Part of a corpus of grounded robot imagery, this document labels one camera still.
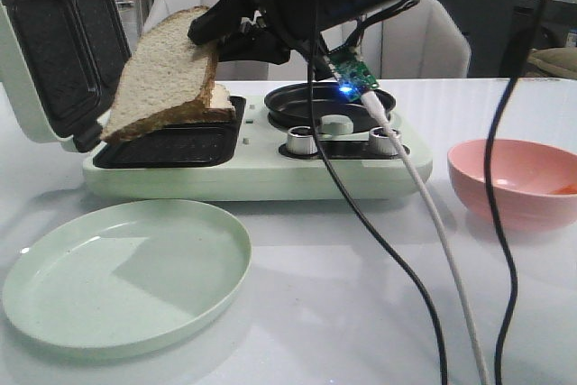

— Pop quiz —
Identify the bread slice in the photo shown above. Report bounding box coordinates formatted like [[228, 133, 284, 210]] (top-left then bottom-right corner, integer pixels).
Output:
[[100, 6, 218, 144], [206, 84, 236, 122]]

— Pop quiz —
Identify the green breakfast maker lid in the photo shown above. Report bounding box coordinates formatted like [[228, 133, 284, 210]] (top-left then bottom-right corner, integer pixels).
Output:
[[1, 0, 131, 152]]

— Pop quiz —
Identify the pink bowl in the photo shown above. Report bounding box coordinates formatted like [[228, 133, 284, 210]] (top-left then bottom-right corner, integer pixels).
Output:
[[447, 139, 576, 232]]

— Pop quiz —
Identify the orange shrimp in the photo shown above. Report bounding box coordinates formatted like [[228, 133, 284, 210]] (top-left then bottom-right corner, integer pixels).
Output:
[[551, 183, 577, 195]]

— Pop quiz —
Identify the green breakfast maker base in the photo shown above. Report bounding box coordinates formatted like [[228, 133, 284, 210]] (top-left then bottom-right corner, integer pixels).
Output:
[[83, 96, 417, 201]]

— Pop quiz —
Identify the left grey chair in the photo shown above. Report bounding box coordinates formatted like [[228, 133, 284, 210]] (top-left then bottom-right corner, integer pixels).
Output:
[[142, 0, 269, 81]]

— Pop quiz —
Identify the grey chair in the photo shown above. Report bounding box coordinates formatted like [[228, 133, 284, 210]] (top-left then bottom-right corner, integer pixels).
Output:
[[142, 0, 269, 81], [315, 0, 472, 80]]

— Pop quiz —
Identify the black round frying pan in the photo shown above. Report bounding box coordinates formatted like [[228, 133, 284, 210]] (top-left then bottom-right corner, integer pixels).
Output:
[[264, 82, 379, 135]]

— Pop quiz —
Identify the left silver control knob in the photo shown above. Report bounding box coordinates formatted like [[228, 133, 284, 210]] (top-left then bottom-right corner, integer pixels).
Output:
[[286, 126, 317, 156]]

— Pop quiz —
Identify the silver control knob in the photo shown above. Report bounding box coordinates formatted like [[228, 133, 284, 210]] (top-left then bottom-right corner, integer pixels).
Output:
[[368, 127, 398, 158], [286, 126, 317, 156]]

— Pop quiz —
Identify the green circuit board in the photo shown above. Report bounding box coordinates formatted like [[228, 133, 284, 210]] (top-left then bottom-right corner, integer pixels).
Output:
[[325, 46, 379, 101]]

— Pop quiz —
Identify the right silver control knob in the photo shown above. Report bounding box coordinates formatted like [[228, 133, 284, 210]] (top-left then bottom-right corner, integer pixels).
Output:
[[368, 127, 398, 158]]

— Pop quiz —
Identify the right grey chair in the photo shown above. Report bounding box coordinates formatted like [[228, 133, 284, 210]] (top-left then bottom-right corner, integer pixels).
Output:
[[315, 0, 472, 80]]

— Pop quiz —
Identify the dark grey counter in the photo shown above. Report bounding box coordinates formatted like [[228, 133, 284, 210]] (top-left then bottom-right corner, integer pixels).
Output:
[[440, 0, 576, 78]]

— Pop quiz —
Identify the light green plate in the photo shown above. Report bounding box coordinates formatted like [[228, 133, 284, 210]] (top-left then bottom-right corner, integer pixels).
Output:
[[2, 199, 252, 358]]

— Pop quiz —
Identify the beige sofa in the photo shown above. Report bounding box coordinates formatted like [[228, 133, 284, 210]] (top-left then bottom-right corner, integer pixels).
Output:
[[524, 47, 577, 79]]

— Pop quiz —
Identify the black thin cable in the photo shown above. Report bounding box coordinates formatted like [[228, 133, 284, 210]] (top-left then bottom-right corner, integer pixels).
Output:
[[306, 0, 451, 385]]

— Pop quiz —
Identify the white cable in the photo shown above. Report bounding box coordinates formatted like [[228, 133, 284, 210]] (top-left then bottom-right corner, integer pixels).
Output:
[[360, 90, 491, 385]]

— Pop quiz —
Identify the black thick cable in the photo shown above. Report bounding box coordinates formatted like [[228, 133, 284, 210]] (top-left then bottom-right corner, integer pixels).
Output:
[[481, 0, 567, 385]]

